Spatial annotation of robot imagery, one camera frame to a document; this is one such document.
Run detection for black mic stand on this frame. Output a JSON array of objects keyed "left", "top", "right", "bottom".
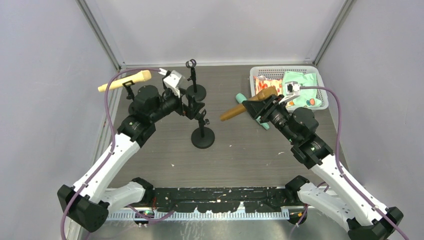
[
  {"left": 122, "top": 80, "right": 141, "bottom": 114},
  {"left": 191, "top": 109, "right": 215, "bottom": 149},
  {"left": 185, "top": 59, "right": 207, "bottom": 102}
]

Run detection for gold microphone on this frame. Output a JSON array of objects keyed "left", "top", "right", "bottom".
[{"left": 219, "top": 86, "right": 278, "bottom": 122}]

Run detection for mint green microphone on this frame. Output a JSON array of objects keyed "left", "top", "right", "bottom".
[{"left": 235, "top": 93, "right": 270, "bottom": 130}]

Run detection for beige microphone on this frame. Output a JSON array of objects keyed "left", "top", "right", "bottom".
[{"left": 108, "top": 70, "right": 152, "bottom": 90}]

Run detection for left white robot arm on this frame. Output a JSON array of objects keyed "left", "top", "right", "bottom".
[{"left": 57, "top": 85, "right": 206, "bottom": 233}]

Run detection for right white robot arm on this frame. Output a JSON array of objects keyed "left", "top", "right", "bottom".
[{"left": 242, "top": 95, "right": 404, "bottom": 240}]

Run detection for orange patterned cloth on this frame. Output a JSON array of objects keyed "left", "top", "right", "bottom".
[{"left": 251, "top": 75, "right": 283, "bottom": 100}]

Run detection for white plastic basket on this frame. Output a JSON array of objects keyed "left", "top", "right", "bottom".
[{"left": 249, "top": 65, "right": 329, "bottom": 111}]

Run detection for green patterned cloth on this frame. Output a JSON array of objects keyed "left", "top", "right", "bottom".
[{"left": 282, "top": 71, "right": 322, "bottom": 108}]

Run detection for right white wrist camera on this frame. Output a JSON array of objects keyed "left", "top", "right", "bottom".
[{"left": 278, "top": 81, "right": 301, "bottom": 105}]

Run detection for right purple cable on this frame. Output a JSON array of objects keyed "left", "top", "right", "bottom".
[{"left": 299, "top": 86, "right": 410, "bottom": 240}]

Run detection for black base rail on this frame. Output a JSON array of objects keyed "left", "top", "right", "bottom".
[{"left": 131, "top": 186, "right": 304, "bottom": 213}]

